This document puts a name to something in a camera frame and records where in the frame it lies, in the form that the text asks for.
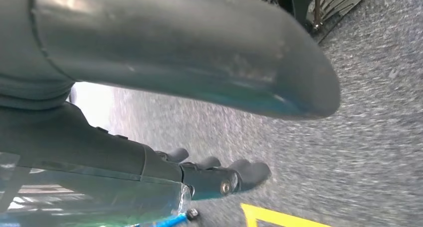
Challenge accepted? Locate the yellow floor tape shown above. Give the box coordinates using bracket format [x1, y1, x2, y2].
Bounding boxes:
[240, 203, 333, 227]

